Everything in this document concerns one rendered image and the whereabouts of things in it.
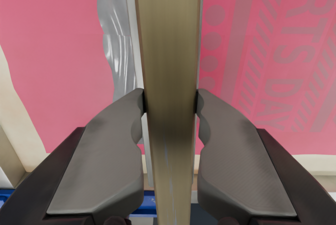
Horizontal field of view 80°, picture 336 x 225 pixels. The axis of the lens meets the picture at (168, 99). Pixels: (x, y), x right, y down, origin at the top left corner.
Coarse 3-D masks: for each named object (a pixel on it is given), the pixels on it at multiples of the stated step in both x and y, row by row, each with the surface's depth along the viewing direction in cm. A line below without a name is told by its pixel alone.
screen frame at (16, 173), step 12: (0, 132) 32; (0, 144) 32; (0, 156) 32; (12, 156) 34; (0, 168) 32; (12, 168) 34; (0, 180) 34; (12, 180) 34; (144, 180) 36; (324, 180) 36; (192, 192) 35
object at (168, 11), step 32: (160, 0) 9; (192, 0) 9; (160, 32) 9; (192, 32) 10; (160, 64) 10; (192, 64) 10; (160, 96) 11; (192, 96) 11; (160, 128) 12; (192, 128) 13; (160, 160) 14; (192, 160) 15; (160, 192) 15; (160, 224) 18
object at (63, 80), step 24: (24, 48) 25; (48, 48) 25; (72, 48) 25; (96, 48) 25; (24, 72) 27; (48, 72) 27; (72, 72) 27; (96, 72) 27; (24, 96) 29; (48, 96) 29; (72, 96) 29; (96, 96) 29; (48, 120) 31; (72, 120) 31; (48, 144) 34; (288, 144) 34; (312, 144) 33
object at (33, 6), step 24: (0, 0) 22; (24, 0) 22; (48, 0) 22; (72, 0) 22; (96, 0) 22; (0, 24) 24; (24, 24) 24; (48, 24) 24; (72, 24) 24; (96, 24) 24
